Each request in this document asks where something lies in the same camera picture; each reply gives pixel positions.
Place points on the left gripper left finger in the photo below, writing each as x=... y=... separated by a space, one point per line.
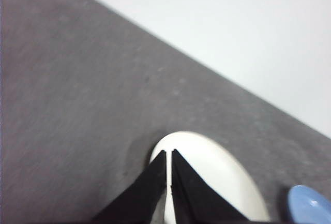
x=147 y=187

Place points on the white round plate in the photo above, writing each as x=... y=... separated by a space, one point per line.
x=222 y=167

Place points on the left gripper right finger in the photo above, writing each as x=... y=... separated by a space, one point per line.
x=194 y=195

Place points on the blue round plate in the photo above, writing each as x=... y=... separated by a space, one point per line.
x=307 y=203

